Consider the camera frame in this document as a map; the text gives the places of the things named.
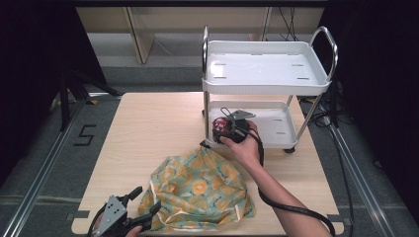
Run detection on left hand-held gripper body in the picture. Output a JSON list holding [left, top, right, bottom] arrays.
[[86, 194, 146, 237]]

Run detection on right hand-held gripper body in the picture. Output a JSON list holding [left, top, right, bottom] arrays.
[[225, 109, 261, 144]]

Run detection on red round candy tin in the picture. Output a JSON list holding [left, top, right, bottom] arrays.
[[211, 117, 233, 141]]

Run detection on lemon print cloth bag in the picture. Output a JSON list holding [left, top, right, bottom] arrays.
[[136, 146, 257, 232]]

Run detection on white two-tier cart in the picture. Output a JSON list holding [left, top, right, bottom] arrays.
[[201, 25, 340, 155]]

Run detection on person's right hand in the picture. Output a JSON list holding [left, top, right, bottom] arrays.
[[218, 119, 264, 170]]

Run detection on person's left hand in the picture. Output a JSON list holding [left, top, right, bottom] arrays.
[[124, 225, 144, 237]]

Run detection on wooden back panel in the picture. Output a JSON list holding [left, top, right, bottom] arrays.
[[75, 6, 326, 65]]

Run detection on black metal stand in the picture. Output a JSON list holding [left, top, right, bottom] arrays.
[[58, 69, 124, 133]]

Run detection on black floor cables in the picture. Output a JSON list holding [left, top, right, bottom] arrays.
[[298, 94, 357, 237]]

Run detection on aluminium floor rail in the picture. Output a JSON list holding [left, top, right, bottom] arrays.
[[0, 98, 87, 237], [329, 123, 398, 237]]

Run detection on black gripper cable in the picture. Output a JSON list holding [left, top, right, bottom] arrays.
[[246, 127, 337, 237]]

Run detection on hanging black cables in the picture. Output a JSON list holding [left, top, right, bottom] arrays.
[[277, 6, 301, 42]]

